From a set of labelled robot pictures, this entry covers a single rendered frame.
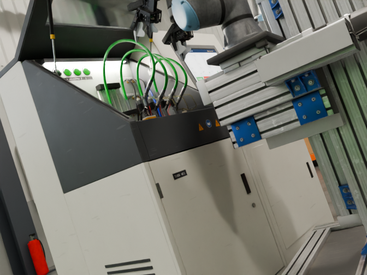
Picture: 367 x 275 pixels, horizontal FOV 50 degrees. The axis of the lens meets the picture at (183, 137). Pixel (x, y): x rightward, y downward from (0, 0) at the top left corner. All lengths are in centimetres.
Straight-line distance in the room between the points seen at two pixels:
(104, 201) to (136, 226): 20
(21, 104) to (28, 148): 22
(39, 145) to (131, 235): 69
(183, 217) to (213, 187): 25
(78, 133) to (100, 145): 15
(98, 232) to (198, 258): 47
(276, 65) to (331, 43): 16
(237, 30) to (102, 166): 77
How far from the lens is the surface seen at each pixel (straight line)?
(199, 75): 243
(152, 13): 171
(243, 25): 138
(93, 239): 187
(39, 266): 553
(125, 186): 159
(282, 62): 118
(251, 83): 134
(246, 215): 190
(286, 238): 217
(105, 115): 161
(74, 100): 175
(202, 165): 173
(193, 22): 133
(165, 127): 163
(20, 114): 214
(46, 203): 210
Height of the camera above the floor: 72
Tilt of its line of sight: 4 degrees up
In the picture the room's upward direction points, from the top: 19 degrees counter-clockwise
